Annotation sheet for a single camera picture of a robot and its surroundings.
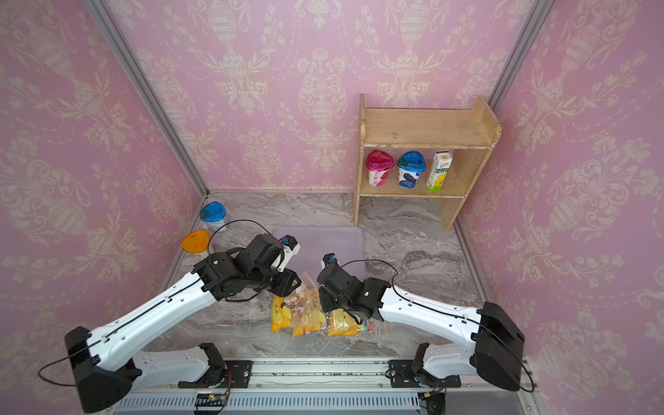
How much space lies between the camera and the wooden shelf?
0.77m

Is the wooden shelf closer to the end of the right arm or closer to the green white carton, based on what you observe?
the green white carton

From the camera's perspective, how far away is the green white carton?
0.85 metres

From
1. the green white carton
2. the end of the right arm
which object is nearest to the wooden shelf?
the green white carton
